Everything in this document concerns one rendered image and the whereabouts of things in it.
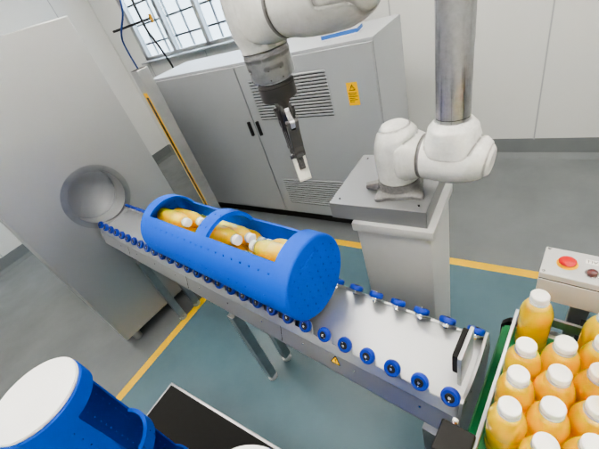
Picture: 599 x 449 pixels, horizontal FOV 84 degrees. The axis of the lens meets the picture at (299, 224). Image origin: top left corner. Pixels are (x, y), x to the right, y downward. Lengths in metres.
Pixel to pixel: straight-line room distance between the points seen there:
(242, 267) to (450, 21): 0.89
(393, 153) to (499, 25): 2.24
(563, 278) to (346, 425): 1.33
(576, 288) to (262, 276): 0.80
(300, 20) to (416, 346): 0.87
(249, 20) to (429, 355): 0.91
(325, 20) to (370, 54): 1.63
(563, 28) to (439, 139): 2.29
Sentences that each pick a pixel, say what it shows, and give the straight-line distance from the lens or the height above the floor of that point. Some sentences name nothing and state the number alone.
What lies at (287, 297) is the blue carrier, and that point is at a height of 1.14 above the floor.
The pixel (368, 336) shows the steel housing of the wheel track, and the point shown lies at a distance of 1.10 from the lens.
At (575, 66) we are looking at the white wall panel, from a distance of 3.42.
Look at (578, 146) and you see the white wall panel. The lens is 3.68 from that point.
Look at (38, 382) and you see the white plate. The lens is 1.50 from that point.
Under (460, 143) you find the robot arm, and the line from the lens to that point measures 1.13.
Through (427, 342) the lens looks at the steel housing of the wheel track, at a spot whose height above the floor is 0.93.
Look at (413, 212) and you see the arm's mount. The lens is 1.26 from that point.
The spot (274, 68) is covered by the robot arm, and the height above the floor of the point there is 1.72.
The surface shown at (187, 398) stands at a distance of 2.24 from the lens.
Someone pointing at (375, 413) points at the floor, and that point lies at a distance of 2.00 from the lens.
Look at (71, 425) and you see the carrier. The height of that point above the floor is 0.96.
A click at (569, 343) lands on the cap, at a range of 0.92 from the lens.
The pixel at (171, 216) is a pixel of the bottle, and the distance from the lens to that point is 1.54.
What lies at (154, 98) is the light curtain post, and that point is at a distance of 1.81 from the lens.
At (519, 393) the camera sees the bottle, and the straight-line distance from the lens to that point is 0.88.
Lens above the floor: 1.85
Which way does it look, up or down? 36 degrees down
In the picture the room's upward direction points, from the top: 20 degrees counter-clockwise
